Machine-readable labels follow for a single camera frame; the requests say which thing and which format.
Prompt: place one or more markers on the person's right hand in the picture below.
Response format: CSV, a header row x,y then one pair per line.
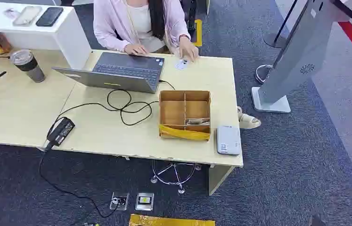
x,y
136,49

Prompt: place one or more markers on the person's left hand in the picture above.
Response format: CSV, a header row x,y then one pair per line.
x,y
189,50

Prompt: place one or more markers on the yellow floor marker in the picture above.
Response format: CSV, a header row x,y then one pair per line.
x,y
198,32

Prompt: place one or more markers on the grey laptop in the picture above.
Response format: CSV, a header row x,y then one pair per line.
x,y
125,70

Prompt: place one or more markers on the person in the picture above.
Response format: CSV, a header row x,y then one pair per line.
x,y
141,21

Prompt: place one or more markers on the black chair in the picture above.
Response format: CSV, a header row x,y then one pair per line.
x,y
190,14

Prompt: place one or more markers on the wooden compartment box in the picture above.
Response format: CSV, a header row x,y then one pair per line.
x,y
175,112

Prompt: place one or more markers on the white desk shelf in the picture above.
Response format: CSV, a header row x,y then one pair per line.
x,y
69,37

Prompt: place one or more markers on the person's white shoe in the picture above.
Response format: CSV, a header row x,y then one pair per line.
x,y
248,121

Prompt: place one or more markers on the black smartphone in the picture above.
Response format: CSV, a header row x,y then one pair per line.
x,y
49,16

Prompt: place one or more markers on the white card reader device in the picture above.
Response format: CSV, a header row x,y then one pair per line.
x,y
229,141

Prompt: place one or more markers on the grey tumbler with lid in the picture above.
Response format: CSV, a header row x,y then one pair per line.
x,y
29,67

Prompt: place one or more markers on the grey kiosk stand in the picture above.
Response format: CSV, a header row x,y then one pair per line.
x,y
300,53

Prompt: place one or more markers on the black power adapter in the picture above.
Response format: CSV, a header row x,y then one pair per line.
x,y
61,132

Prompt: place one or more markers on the chrome stool base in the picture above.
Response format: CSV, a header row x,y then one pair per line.
x,y
174,170

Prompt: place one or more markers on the small clear wrapper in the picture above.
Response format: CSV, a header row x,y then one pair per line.
x,y
11,13

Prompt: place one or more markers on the pale desk leg panel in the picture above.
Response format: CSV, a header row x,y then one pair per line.
x,y
219,179

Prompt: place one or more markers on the closed floor socket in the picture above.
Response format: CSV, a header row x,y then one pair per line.
x,y
144,201

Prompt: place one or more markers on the open floor socket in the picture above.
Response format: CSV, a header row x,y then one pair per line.
x,y
119,201

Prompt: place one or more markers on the yellow floor tape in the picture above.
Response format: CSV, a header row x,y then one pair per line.
x,y
169,221

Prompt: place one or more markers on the black stanchion post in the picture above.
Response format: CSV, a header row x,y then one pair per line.
x,y
274,40

